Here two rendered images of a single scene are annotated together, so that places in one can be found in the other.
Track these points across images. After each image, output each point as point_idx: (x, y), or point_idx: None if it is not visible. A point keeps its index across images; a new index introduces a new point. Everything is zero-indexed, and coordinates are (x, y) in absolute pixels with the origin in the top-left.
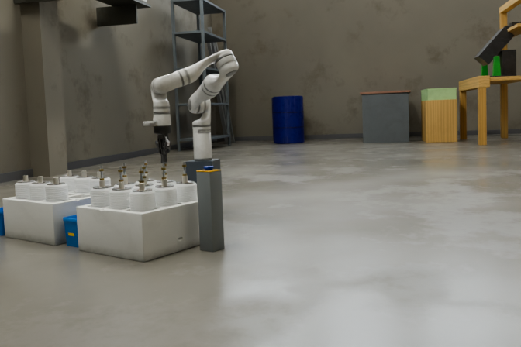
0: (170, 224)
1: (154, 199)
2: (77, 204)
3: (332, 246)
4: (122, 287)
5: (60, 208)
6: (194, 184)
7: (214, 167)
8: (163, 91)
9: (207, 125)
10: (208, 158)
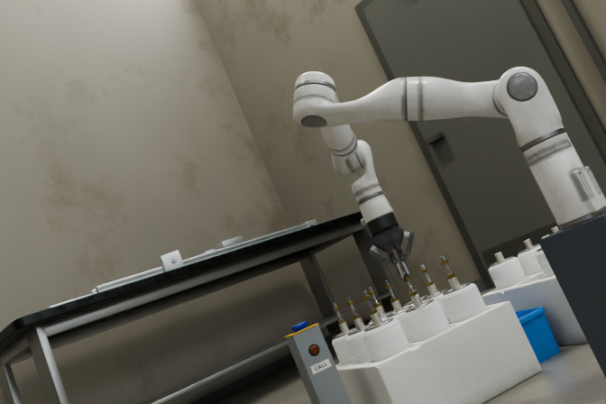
0: (351, 393)
1: (342, 351)
2: (504, 298)
3: None
4: None
5: (490, 303)
6: (364, 335)
7: (562, 252)
8: (341, 174)
9: (522, 147)
10: (561, 224)
